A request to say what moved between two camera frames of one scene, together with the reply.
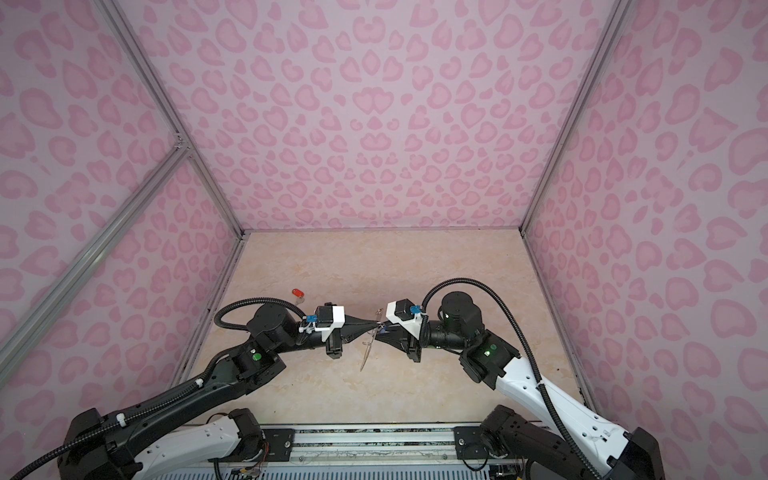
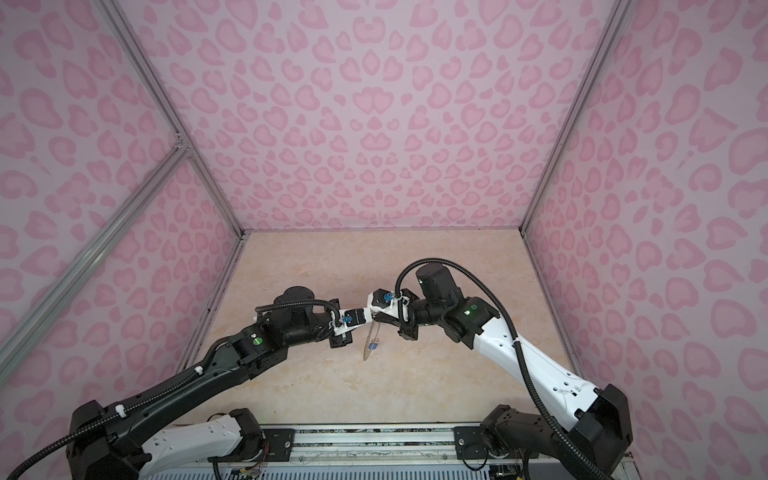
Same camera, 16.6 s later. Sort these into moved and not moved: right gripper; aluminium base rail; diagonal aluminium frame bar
Moved: right gripper
Not moved: aluminium base rail; diagonal aluminium frame bar
